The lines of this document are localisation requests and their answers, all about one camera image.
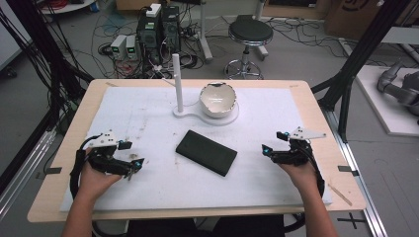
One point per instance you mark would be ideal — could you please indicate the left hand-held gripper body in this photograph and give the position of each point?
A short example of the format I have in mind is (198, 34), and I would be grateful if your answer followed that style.
(100, 141)

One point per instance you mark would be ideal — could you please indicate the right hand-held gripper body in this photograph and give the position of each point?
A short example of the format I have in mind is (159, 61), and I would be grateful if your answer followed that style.
(296, 152)

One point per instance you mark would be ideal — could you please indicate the person's right hand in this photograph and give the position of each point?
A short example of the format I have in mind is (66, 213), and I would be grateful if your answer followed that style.
(304, 179)

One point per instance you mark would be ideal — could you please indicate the person's left hand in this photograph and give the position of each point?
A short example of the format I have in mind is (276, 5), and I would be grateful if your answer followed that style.
(94, 182)

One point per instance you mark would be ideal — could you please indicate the wooden table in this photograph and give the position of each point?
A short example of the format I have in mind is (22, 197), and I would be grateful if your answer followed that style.
(332, 154)

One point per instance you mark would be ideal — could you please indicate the white foam mat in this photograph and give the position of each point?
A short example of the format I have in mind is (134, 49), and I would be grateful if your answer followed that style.
(184, 187)

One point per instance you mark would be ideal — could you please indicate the black tape strip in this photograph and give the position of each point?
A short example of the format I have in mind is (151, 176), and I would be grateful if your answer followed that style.
(347, 169)
(52, 171)

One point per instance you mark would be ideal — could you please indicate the thin wooden stick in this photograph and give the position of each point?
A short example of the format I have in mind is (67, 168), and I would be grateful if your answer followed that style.
(340, 195)

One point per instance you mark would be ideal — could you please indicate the flat black case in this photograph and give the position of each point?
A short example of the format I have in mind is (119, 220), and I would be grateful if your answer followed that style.
(206, 153)

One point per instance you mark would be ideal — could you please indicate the white eggshell-shaped bowl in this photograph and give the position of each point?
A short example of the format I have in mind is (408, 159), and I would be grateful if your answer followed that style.
(217, 100)

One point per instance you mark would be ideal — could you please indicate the white stand with pole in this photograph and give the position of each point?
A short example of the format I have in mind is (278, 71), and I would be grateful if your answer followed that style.
(178, 85)

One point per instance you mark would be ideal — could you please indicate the grey power supply unit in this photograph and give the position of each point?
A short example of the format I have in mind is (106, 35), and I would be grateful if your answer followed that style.
(131, 47)
(118, 46)

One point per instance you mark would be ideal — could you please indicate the white floor board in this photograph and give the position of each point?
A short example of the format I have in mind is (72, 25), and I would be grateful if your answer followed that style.
(392, 118)

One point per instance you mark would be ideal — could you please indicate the black round stool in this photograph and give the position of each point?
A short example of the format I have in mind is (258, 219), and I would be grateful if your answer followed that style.
(251, 33)

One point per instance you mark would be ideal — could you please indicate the white power strip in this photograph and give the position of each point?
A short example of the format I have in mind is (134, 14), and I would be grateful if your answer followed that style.
(346, 46)

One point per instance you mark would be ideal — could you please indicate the black computer tower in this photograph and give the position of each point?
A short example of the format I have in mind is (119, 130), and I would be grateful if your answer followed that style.
(148, 33)
(170, 29)

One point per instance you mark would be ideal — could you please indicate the white table leg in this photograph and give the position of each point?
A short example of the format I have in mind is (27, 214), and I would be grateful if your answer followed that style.
(205, 33)

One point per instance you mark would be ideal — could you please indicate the cardboard box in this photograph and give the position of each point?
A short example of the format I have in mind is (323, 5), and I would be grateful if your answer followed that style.
(355, 16)

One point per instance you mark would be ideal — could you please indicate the aluminium floor rail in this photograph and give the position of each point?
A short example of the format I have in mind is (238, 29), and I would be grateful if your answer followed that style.
(23, 171)
(359, 184)

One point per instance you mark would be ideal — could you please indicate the black metal frame post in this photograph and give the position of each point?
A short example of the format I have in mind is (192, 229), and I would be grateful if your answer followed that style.
(362, 49)

